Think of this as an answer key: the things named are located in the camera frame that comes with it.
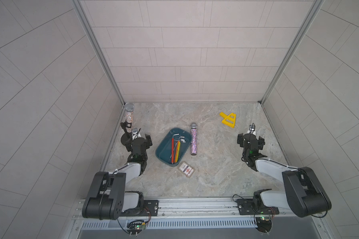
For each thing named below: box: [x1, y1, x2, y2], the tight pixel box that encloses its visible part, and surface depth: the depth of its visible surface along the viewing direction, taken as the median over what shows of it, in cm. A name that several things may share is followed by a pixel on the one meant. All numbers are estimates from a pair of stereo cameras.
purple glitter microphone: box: [190, 122, 198, 156], surface depth 93 cm
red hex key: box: [171, 133, 180, 164], surface depth 91 cm
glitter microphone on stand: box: [124, 102, 135, 133], surface depth 80 cm
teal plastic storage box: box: [155, 127, 192, 167], surface depth 92 cm
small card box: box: [177, 160, 196, 178], surface depth 84 cm
